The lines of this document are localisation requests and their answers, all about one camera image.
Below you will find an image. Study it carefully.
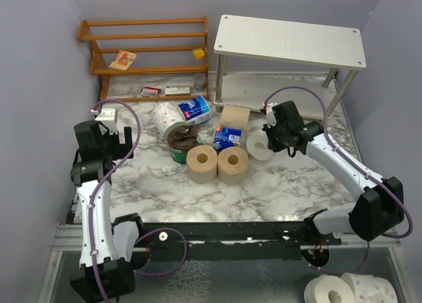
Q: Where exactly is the white dotted roll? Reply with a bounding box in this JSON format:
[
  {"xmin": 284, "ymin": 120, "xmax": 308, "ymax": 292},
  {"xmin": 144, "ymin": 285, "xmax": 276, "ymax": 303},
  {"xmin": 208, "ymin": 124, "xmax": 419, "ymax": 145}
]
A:
[
  {"xmin": 341, "ymin": 273, "xmax": 398, "ymax": 303},
  {"xmin": 246, "ymin": 130, "xmax": 273, "ymax": 161},
  {"xmin": 152, "ymin": 102, "xmax": 186, "ymax": 140}
]

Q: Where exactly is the white dotted roll bottom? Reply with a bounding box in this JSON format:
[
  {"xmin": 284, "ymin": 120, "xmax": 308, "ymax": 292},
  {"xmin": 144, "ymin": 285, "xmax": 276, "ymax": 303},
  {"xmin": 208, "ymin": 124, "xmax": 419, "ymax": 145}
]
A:
[{"xmin": 341, "ymin": 273, "xmax": 398, "ymax": 303}]

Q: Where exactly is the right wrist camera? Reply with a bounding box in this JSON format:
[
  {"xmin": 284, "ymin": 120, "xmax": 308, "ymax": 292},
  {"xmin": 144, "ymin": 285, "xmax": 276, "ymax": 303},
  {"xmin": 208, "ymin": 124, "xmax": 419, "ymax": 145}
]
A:
[{"xmin": 264, "ymin": 102, "xmax": 278, "ymax": 128}]

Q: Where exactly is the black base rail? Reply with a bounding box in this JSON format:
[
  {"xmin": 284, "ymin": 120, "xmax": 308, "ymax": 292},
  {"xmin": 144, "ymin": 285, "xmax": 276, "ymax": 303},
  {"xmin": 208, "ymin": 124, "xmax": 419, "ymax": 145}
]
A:
[{"xmin": 108, "ymin": 217, "xmax": 330, "ymax": 263}]

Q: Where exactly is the yellow sponge block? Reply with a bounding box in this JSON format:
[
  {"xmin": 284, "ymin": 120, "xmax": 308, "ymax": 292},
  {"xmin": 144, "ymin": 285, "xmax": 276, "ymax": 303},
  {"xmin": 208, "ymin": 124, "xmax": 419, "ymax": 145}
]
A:
[{"xmin": 192, "ymin": 48, "xmax": 206, "ymax": 60}]

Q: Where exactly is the grey small cup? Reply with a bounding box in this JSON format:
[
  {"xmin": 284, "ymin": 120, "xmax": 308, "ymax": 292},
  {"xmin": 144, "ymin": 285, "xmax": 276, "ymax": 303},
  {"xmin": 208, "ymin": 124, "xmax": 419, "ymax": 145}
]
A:
[{"xmin": 193, "ymin": 73, "xmax": 206, "ymax": 91}]

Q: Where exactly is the brown roll back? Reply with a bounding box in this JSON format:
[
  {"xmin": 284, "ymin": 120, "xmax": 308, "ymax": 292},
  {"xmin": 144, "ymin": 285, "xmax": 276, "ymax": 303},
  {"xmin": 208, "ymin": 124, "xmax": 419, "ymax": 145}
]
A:
[{"xmin": 220, "ymin": 105, "xmax": 251, "ymax": 131}]

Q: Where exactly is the white green flat box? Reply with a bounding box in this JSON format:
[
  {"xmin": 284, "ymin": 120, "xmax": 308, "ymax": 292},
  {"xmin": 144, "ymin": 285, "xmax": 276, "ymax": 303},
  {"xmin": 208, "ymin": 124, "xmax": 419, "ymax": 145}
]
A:
[{"xmin": 164, "ymin": 84, "xmax": 191, "ymax": 96}]

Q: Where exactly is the green wrapped brown roll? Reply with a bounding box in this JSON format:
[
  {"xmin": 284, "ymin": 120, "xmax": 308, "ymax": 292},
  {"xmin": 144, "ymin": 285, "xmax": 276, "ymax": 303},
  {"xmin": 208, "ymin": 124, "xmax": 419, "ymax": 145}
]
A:
[{"xmin": 167, "ymin": 125, "xmax": 201, "ymax": 165}]

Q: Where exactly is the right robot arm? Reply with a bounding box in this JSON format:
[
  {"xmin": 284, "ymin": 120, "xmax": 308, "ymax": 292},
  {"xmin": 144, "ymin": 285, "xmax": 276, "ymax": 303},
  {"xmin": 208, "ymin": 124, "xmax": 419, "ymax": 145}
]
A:
[{"xmin": 263, "ymin": 101, "xmax": 405, "ymax": 244}]

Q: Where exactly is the red white small box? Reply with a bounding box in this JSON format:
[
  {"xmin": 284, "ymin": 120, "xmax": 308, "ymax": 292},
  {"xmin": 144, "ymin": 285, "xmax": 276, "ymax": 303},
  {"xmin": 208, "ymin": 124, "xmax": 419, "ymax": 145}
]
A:
[{"xmin": 140, "ymin": 86, "xmax": 161, "ymax": 97}]

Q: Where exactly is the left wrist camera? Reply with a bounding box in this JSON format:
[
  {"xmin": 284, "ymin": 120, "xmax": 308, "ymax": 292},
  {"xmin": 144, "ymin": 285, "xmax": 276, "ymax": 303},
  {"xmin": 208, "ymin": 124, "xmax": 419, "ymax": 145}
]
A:
[{"xmin": 91, "ymin": 108, "xmax": 118, "ymax": 134}]

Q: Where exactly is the white two-tier shelf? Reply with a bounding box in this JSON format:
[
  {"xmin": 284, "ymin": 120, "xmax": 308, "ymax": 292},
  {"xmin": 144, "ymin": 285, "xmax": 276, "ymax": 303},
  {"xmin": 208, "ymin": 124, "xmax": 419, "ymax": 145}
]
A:
[{"xmin": 214, "ymin": 14, "xmax": 367, "ymax": 119}]

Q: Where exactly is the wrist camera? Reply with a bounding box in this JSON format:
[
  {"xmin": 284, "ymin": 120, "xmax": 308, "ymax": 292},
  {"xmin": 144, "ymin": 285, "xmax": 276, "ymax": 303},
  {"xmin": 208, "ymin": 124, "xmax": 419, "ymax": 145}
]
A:
[
  {"xmin": 264, "ymin": 102, "xmax": 278, "ymax": 128},
  {"xmin": 91, "ymin": 108, "xmax": 118, "ymax": 134}
]

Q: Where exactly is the blue packaged roll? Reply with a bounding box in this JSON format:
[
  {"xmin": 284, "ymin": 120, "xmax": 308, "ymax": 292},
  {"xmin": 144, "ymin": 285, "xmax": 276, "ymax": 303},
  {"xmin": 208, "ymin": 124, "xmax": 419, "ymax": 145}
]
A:
[
  {"xmin": 177, "ymin": 96, "xmax": 211, "ymax": 126},
  {"xmin": 212, "ymin": 126, "xmax": 243, "ymax": 153}
]

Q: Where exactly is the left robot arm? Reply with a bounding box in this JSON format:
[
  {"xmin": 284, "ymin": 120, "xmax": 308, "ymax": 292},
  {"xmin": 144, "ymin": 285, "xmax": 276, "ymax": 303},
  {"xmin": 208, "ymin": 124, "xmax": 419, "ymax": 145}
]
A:
[{"xmin": 70, "ymin": 120, "xmax": 146, "ymax": 302}]

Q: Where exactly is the orange booklet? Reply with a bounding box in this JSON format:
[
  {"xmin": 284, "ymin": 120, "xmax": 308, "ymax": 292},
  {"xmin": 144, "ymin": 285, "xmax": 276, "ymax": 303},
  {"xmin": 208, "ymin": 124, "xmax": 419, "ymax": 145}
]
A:
[{"xmin": 108, "ymin": 50, "xmax": 137, "ymax": 71}]

